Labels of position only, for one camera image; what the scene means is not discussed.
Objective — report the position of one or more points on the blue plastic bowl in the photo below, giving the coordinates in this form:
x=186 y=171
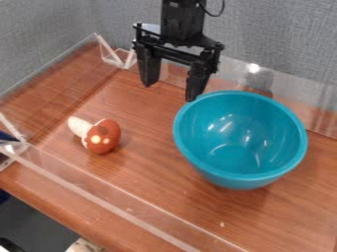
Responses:
x=242 y=139

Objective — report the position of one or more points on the clear acrylic left bracket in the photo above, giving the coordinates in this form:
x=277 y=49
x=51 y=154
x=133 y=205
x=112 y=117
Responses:
x=12 y=142

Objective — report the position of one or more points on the clear acrylic back barrier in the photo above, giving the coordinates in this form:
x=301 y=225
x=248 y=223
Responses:
x=310 y=99

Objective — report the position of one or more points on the red toy mushroom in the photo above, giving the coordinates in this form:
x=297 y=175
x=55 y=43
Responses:
x=99 y=137

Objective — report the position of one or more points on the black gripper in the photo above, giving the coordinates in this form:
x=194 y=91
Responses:
x=179 y=41

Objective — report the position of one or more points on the clear acrylic barrier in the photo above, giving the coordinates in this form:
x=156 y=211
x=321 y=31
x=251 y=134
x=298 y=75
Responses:
x=99 y=210
x=310 y=99

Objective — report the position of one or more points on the clear acrylic front barrier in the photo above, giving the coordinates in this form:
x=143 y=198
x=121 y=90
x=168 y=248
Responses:
x=99 y=210

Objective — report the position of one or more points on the clear acrylic corner bracket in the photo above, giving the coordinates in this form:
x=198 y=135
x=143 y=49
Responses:
x=115 y=56

